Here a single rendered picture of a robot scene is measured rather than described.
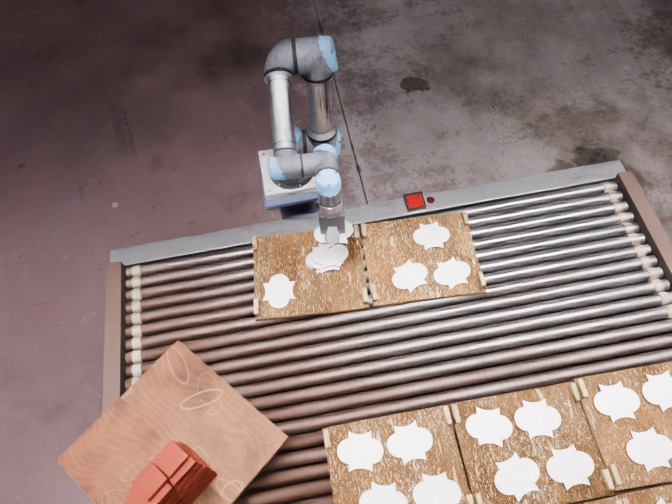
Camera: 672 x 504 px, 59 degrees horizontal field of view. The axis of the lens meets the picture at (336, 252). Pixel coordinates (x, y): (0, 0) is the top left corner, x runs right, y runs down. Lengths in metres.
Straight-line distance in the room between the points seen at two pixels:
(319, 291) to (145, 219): 1.75
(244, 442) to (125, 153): 2.55
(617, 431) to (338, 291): 1.01
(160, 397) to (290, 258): 0.68
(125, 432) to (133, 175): 2.20
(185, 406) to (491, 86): 2.97
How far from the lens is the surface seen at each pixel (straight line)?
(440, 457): 1.97
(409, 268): 2.19
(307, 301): 2.15
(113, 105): 4.38
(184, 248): 2.38
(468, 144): 3.81
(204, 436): 1.94
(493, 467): 1.99
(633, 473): 2.11
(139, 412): 2.02
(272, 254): 2.26
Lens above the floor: 2.86
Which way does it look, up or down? 60 degrees down
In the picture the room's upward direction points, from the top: 6 degrees counter-clockwise
